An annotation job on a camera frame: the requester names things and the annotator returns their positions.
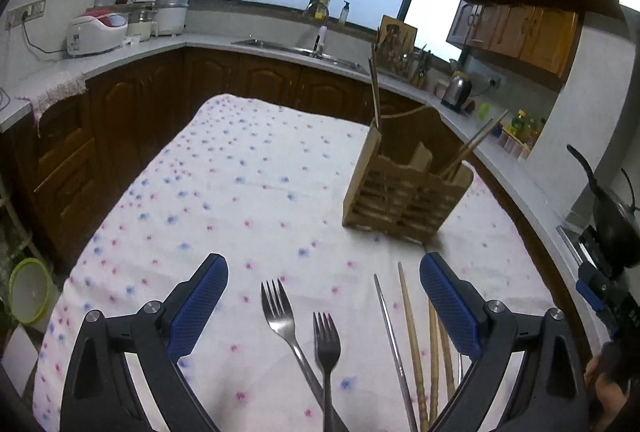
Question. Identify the stainless electric kettle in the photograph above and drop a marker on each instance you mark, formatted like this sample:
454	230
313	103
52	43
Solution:
457	92

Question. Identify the spice jar rack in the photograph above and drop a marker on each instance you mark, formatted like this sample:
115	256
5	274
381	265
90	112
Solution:
512	146

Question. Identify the wall power outlet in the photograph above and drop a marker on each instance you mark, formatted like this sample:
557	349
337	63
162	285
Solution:
23	14

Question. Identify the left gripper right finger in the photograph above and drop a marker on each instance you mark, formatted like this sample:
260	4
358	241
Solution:
549	393

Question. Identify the chrome kitchen faucet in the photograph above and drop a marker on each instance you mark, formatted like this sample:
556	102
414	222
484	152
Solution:
322	30

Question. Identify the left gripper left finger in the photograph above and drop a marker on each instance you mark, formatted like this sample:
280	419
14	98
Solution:
99	393

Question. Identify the dark metal chopstick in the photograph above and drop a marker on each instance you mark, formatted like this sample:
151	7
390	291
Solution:
375	93

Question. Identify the small white pot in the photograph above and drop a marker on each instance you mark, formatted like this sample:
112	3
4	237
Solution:
141	24

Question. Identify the utensil drying rack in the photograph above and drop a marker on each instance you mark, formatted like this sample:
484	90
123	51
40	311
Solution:
412	67

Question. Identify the pink lace cloth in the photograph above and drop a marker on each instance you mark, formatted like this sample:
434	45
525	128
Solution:
49	92

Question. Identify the white pump soap bottle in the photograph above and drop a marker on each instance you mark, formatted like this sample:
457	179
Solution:
342	19

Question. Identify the wooden cutting board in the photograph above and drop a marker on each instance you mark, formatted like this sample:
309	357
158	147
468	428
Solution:
395	39

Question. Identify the lower wooden kitchen cabinets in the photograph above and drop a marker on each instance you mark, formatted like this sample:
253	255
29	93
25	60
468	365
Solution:
68	168

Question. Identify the red white rice cooker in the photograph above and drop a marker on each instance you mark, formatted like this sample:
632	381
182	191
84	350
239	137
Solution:
95	32

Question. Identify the person's right hand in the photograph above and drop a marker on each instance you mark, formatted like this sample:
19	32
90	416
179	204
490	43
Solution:
620	410

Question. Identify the floral white tablecloth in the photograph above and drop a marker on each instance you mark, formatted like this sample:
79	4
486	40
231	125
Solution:
263	186

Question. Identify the large silver fork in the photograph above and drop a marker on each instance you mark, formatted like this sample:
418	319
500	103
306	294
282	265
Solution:
280	318

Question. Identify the wooden chopstick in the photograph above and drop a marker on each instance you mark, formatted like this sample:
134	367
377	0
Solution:
434	365
415	352
452	165

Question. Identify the stainless steel sink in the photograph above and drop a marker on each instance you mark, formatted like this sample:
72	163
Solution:
273	46

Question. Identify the silver metal chopstick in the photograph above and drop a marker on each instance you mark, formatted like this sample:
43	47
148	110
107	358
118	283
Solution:
399	366

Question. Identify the wooden utensil holder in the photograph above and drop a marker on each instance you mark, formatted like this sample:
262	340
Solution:
401	186

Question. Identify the yellow dish soap bottle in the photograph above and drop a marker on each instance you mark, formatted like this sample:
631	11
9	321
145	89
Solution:
322	11

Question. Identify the green yellow drink bottle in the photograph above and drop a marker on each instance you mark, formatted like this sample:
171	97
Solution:
518	125

